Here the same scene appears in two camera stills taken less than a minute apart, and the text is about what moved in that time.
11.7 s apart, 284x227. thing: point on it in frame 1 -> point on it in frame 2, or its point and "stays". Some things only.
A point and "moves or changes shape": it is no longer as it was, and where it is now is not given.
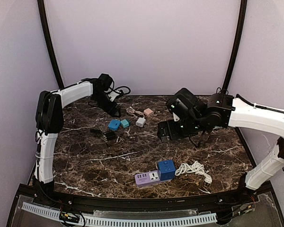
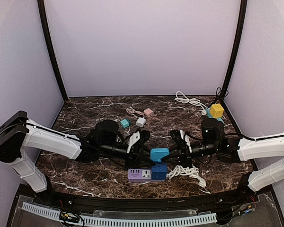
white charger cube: x=140 y=122 stays
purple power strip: x=148 y=178 -> x=139 y=175
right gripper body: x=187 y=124 -> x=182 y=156
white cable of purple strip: x=196 y=167 -> x=192 y=171
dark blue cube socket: x=167 y=170 moves or changes shape
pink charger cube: x=148 y=112 stays
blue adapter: x=114 y=124 moves or changes shape
